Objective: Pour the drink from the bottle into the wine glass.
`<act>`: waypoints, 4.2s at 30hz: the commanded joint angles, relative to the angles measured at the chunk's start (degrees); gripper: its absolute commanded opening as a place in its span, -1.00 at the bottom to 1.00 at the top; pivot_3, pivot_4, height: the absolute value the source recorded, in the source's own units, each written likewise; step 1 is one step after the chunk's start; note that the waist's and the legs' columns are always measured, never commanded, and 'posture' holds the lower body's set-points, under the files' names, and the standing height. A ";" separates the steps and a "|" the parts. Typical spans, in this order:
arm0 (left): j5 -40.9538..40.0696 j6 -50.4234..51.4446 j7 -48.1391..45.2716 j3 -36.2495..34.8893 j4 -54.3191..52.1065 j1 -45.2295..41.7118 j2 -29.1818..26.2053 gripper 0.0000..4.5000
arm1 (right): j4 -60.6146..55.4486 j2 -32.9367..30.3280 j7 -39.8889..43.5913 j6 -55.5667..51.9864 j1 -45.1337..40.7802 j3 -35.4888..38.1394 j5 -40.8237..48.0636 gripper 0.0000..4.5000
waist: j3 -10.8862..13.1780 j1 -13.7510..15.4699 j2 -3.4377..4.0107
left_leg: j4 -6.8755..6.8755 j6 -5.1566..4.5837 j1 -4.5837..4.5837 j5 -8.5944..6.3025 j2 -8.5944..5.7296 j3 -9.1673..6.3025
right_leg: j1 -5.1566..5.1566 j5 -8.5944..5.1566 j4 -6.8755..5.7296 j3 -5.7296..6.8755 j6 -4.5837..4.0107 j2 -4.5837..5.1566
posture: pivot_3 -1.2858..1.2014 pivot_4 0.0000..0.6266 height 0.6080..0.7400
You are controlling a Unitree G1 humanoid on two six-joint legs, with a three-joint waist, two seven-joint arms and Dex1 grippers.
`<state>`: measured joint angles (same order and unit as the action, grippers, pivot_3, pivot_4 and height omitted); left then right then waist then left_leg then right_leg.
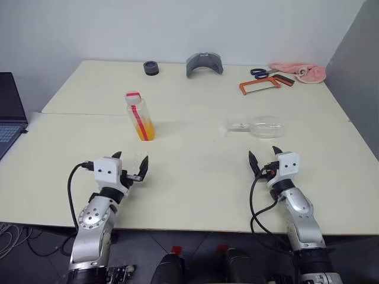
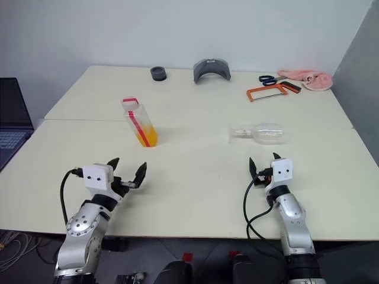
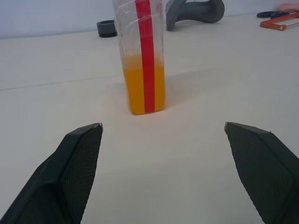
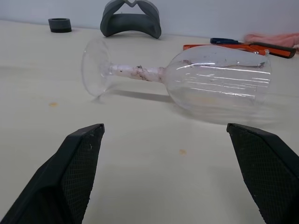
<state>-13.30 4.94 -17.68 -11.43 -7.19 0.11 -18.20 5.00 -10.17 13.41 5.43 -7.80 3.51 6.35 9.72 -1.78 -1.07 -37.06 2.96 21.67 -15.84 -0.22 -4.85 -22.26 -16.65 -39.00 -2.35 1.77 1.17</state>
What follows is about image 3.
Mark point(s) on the grey curved plastic part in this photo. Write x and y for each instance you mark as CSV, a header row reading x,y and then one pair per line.
x,y
198,11

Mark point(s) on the clear bottle with red stripe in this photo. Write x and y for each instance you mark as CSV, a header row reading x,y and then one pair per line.
x,y
134,88

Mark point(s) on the pink cloth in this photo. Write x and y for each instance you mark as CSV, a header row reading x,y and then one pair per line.
x,y
288,7

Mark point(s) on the orange hacksaw frame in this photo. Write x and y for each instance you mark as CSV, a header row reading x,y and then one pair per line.
x,y
272,23

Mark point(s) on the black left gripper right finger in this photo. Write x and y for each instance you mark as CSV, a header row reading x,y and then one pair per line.
x,y
268,172

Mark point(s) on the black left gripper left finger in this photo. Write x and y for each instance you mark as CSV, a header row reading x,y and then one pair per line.
x,y
58,177

